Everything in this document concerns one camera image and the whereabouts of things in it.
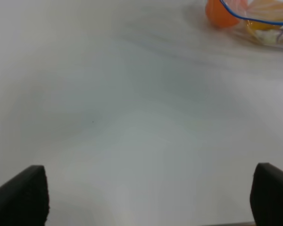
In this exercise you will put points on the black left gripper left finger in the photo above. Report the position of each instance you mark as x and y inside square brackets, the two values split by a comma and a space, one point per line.
[24, 199]

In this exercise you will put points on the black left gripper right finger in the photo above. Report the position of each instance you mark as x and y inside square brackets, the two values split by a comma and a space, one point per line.
[266, 196]

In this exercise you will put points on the clear zip bag blue seal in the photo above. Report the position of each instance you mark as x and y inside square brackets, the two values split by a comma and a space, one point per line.
[260, 21]

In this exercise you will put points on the orange round fruit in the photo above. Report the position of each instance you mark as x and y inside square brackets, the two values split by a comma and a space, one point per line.
[218, 15]

